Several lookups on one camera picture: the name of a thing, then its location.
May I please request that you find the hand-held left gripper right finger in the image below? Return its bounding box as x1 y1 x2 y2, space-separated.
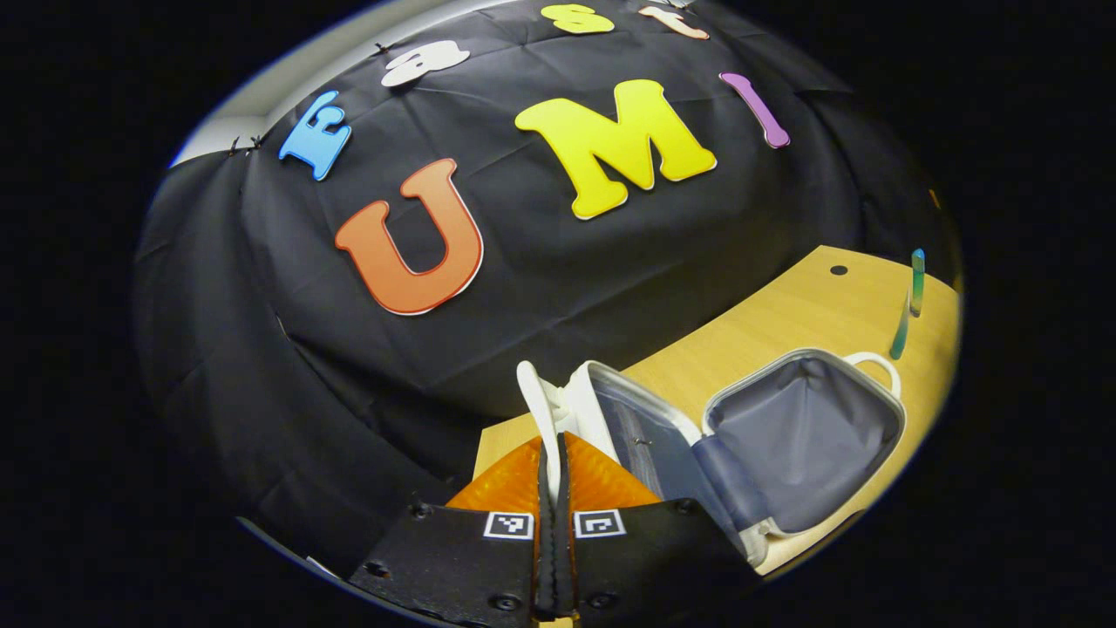
555 432 759 628

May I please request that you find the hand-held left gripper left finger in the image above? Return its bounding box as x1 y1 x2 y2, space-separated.
349 433 559 628

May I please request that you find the white suitcase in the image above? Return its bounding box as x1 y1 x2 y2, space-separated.
516 347 908 577

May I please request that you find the black backdrop cloth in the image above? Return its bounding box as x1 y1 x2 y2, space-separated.
131 0 960 568

